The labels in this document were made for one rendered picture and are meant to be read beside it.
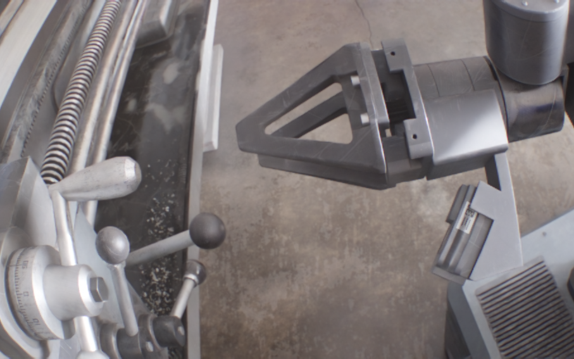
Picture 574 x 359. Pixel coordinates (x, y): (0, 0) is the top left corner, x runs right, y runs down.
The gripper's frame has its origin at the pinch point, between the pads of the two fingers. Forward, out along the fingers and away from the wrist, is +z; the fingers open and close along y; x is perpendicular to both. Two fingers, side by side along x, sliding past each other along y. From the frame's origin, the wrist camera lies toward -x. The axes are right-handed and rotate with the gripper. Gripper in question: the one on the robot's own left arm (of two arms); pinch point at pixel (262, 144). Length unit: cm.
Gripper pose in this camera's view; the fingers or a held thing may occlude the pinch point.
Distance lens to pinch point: 37.9
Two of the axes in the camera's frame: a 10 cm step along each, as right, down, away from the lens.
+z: -9.7, 2.0, 1.3
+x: -1.8, -9.7, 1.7
